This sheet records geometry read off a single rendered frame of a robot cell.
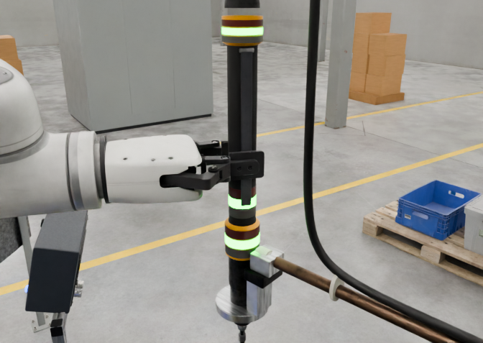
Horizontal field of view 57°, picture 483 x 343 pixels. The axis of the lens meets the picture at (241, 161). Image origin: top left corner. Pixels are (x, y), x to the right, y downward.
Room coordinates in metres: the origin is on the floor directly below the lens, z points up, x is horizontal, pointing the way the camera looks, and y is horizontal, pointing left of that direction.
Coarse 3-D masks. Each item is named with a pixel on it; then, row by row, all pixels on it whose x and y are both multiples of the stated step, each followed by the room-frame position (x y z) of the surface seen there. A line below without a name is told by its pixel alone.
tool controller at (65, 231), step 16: (48, 224) 1.08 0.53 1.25; (64, 224) 1.10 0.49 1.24; (80, 224) 1.12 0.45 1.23; (48, 240) 1.00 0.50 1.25; (64, 240) 1.02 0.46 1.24; (80, 240) 1.04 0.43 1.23; (32, 256) 0.95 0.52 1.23; (48, 256) 0.96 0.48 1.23; (64, 256) 0.97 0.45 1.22; (80, 256) 1.00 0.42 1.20; (32, 272) 0.95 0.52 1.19; (48, 272) 0.96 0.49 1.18; (64, 272) 0.97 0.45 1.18; (32, 288) 0.95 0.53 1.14; (48, 288) 0.96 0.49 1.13; (64, 288) 0.96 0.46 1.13; (80, 288) 1.05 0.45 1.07; (32, 304) 0.95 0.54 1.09; (48, 304) 0.95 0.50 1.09; (64, 304) 0.96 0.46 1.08
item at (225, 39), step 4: (224, 36) 0.48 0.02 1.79; (228, 36) 0.47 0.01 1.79; (256, 36) 0.47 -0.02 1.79; (260, 36) 0.48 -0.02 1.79; (224, 40) 0.48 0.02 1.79; (228, 40) 0.47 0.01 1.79; (232, 40) 0.47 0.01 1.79; (236, 40) 0.47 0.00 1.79; (240, 40) 0.47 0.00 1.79; (244, 40) 0.47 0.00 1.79; (248, 40) 0.47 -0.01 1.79; (252, 40) 0.47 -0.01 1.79; (256, 40) 0.47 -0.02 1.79; (260, 40) 0.48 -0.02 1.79
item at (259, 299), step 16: (256, 256) 0.45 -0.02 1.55; (272, 256) 0.45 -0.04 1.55; (256, 272) 0.45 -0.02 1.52; (272, 272) 0.44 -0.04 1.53; (224, 288) 0.51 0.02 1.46; (256, 288) 0.45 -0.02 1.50; (224, 304) 0.47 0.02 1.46; (256, 304) 0.45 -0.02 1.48; (240, 320) 0.45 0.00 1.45; (256, 320) 0.46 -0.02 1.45
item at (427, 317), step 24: (312, 0) 0.43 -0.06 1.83; (312, 24) 0.42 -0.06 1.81; (312, 48) 0.42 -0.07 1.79; (312, 72) 0.42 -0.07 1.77; (312, 96) 0.42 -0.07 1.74; (312, 120) 0.42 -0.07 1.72; (312, 144) 0.42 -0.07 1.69; (312, 168) 0.43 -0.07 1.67; (312, 192) 0.42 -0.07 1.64; (312, 216) 0.42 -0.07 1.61; (312, 240) 0.41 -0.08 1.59; (360, 288) 0.38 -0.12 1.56; (408, 312) 0.34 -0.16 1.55; (456, 336) 0.31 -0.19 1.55
